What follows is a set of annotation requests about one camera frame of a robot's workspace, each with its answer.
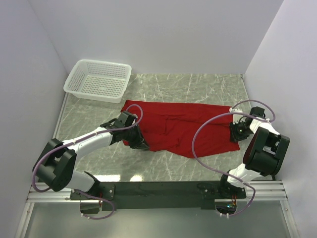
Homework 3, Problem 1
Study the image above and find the red t shirt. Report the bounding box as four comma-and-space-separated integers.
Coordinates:
122, 100, 240, 158

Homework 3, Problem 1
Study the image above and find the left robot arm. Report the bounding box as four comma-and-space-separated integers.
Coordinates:
32, 111, 149, 199

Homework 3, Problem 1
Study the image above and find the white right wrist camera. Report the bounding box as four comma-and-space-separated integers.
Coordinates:
229, 108, 243, 124

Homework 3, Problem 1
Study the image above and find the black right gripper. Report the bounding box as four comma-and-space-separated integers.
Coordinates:
228, 119, 254, 142

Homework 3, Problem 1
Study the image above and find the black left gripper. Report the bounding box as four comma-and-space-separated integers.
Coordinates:
123, 123, 150, 149

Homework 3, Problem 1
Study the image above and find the white plastic basket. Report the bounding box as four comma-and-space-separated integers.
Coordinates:
63, 59, 132, 104

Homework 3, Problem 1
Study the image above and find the black base beam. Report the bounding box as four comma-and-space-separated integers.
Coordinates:
69, 180, 248, 212

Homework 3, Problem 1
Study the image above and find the aluminium frame rail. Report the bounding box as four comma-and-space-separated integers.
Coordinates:
26, 93, 71, 203

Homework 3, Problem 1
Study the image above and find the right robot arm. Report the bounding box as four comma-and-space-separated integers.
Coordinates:
217, 107, 290, 198

